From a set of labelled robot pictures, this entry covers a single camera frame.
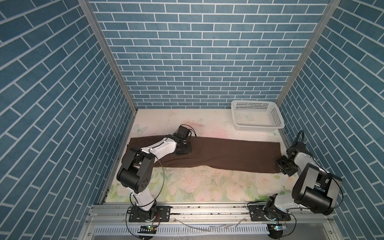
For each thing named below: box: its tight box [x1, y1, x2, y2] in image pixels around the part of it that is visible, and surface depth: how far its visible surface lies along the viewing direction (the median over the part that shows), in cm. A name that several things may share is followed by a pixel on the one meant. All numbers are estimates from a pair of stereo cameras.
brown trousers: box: [123, 136, 282, 173], surface depth 92 cm
